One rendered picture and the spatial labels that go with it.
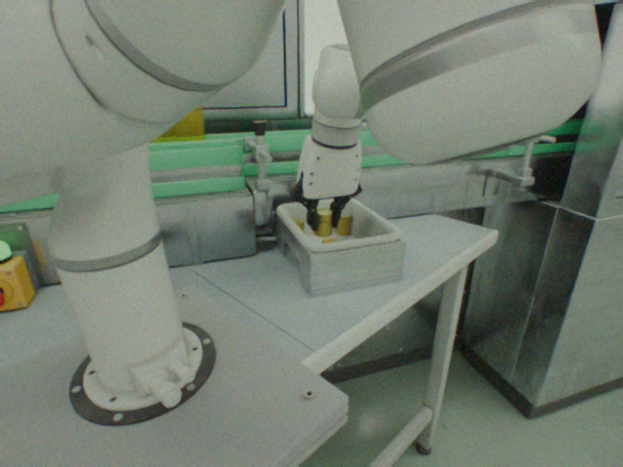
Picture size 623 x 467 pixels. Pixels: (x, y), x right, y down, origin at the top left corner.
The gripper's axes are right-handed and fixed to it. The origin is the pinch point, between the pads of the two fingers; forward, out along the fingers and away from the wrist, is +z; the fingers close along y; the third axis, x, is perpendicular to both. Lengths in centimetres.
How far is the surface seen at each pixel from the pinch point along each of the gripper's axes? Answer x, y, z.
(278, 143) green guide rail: -20.1, 2.8, -5.7
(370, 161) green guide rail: -18.1, -19.1, -0.9
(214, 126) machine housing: -40.6, 13.0, -1.7
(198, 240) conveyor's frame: -5.9, 22.1, 6.1
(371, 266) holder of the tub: 12.6, -3.8, 2.1
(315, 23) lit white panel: -42, -12, -25
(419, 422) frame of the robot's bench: 17, -30, 62
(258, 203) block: -7.1, 10.4, 0.2
